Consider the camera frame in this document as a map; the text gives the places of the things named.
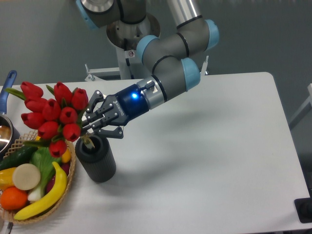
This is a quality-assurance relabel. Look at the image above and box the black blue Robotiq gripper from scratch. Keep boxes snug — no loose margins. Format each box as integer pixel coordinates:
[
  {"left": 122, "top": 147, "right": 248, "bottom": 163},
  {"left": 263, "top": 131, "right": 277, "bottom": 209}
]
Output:
[{"left": 81, "top": 84, "right": 149, "bottom": 139}]

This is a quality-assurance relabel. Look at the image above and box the red tulip bouquet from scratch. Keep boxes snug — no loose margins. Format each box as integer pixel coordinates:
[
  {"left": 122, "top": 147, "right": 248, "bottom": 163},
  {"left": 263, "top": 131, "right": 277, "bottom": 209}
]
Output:
[{"left": 5, "top": 81, "right": 95, "bottom": 157}]

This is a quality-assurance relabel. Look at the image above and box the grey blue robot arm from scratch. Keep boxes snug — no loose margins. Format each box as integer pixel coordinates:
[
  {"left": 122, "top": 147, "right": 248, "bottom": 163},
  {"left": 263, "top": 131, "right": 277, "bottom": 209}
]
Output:
[{"left": 76, "top": 0, "right": 219, "bottom": 138}]

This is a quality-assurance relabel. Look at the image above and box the dark grey ribbed vase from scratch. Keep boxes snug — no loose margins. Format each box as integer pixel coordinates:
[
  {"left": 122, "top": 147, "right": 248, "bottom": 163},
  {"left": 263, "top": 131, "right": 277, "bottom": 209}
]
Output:
[{"left": 75, "top": 135, "right": 116, "bottom": 183}]

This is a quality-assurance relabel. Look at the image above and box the yellow squash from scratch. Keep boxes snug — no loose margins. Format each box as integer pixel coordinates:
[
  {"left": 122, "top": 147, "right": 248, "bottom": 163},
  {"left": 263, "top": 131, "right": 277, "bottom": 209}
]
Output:
[{"left": 35, "top": 136, "right": 71, "bottom": 163}]

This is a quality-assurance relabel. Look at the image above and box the purple red vegetable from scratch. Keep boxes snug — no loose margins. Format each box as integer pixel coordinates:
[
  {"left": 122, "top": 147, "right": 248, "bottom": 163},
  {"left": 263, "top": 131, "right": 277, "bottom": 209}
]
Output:
[{"left": 46, "top": 162, "right": 70, "bottom": 193}]

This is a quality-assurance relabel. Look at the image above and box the woven wicker basket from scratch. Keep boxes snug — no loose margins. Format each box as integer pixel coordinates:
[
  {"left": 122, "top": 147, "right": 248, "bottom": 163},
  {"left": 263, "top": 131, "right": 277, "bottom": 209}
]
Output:
[{"left": 0, "top": 130, "right": 76, "bottom": 225}]

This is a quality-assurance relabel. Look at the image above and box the green bok choy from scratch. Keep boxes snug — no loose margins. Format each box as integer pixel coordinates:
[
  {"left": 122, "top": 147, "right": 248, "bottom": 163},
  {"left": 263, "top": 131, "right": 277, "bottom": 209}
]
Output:
[{"left": 28, "top": 147, "right": 61, "bottom": 203}]

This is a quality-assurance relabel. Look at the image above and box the yellow banana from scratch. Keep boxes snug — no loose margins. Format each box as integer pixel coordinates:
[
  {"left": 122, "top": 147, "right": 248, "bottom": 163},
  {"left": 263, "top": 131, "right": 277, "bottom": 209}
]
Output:
[{"left": 14, "top": 161, "right": 67, "bottom": 220}]

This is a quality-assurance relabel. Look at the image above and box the green cucumber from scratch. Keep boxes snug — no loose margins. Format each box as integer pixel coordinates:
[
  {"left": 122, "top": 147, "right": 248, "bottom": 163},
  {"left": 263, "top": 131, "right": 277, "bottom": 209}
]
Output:
[{"left": 0, "top": 145, "right": 38, "bottom": 170}]

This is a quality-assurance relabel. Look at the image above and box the beige round disc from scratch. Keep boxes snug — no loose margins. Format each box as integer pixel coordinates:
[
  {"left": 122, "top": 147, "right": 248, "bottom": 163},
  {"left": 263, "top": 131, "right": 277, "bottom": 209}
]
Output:
[{"left": 12, "top": 163, "right": 41, "bottom": 191}]

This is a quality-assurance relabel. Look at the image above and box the yellow bell pepper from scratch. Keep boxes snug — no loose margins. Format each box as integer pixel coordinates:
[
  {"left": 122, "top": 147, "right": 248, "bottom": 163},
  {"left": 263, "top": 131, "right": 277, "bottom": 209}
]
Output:
[{"left": 0, "top": 167, "right": 16, "bottom": 191}]

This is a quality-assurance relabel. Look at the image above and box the orange fruit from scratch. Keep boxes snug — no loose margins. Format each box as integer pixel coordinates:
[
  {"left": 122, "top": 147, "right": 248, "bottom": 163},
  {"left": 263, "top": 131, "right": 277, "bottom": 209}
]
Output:
[{"left": 0, "top": 187, "right": 28, "bottom": 211}]

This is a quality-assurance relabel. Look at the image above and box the black device at table edge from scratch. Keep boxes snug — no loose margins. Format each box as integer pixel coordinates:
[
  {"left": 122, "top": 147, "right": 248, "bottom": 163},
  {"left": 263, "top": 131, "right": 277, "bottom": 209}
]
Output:
[{"left": 294, "top": 197, "right": 312, "bottom": 223}]

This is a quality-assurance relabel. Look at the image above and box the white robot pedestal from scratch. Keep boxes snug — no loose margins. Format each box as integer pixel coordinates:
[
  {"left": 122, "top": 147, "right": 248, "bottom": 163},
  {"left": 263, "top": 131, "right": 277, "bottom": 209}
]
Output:
[{"left": 85, "top": 13, "right": 160, "bottom": 81}]

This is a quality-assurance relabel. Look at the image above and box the blue handled saucepan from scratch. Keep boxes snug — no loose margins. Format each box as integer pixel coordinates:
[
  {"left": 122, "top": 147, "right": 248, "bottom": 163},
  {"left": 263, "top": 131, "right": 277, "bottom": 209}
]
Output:
[{"left": 0, "top": 70, "right": 20, "bottom": 160}]

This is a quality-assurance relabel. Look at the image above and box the white metal frame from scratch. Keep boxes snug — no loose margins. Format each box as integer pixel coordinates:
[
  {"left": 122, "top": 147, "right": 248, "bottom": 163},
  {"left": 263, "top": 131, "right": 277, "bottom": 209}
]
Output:
[{"left": 288, "top": 83, "right": 312, "bottom": 130}]

